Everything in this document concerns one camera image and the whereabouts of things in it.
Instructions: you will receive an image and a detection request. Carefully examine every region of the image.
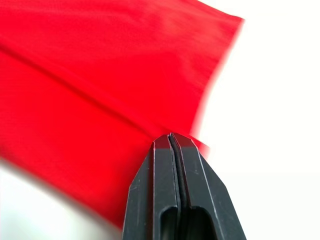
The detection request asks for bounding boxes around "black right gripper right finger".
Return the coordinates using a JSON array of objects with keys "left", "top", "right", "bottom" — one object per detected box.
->
[{"left": 169, "top": 132, "right": 247, "bottom": 240}]

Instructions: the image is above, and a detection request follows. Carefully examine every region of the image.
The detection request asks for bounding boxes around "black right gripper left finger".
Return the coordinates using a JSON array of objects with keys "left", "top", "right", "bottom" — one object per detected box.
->
[{"left": 120, "top": 133, "right": 182, "bottom": 240}]

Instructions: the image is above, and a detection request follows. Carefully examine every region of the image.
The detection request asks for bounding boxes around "red t-shirt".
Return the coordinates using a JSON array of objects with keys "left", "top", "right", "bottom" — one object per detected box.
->
[{"left": 0, "top": 0, "right": 246, "bottom": 230}]

